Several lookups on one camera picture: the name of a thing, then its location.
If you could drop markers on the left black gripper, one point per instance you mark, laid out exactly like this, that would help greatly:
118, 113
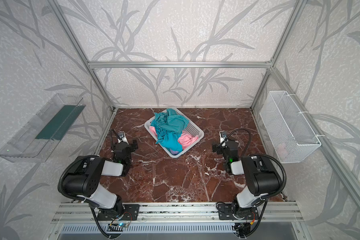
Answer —
128, 145

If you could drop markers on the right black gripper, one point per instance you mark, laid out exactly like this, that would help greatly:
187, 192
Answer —
220, 147

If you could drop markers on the white plastic laundry basket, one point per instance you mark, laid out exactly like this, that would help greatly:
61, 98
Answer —
192, 128

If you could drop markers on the teal printed t-shirt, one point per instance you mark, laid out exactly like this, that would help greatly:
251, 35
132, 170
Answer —
169, 126

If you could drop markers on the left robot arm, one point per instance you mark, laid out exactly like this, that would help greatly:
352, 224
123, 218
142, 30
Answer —
81, 179

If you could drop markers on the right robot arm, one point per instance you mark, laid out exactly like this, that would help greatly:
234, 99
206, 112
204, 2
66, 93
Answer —
262, 182

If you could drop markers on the pink t-shirt in basket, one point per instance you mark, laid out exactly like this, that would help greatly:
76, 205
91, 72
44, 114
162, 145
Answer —
186, 139

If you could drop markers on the purple t-shirt in basket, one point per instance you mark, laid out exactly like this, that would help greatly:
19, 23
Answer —
174, 152

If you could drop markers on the green circuit board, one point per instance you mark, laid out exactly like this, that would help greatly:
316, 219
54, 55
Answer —
120, 225

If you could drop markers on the pink item in wire basket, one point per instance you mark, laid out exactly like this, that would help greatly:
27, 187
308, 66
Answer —
282, 151

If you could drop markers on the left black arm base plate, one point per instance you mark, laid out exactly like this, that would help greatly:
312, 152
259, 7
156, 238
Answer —
128, 212

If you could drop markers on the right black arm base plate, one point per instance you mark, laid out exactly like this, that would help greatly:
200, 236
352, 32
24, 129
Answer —
232, 211

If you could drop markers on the white wire mesh basket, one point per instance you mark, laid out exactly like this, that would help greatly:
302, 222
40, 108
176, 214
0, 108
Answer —
286, 123

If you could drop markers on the aluminium front rail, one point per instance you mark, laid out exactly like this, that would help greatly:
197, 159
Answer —
178, 213

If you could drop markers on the slotted white cable duct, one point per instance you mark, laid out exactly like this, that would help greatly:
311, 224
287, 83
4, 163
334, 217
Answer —
149, 229

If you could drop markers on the clear plastic wall tray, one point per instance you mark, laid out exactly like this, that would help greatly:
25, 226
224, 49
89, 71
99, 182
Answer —
36, 140

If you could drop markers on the aluminium frame crossbar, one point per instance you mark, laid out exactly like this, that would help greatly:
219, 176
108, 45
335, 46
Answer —
155, 64

